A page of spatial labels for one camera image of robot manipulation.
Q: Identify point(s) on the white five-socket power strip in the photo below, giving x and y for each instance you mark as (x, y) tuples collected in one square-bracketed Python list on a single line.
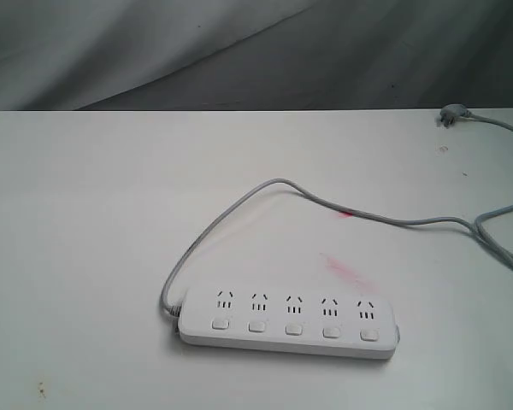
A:
[(292, 319)]

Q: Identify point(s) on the grey backdrop cloth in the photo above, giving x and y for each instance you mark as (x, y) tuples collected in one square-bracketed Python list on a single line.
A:
[(255, 55)]

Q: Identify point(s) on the grey wall plug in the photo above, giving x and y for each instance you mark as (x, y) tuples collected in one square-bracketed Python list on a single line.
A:
[(451, 113)]

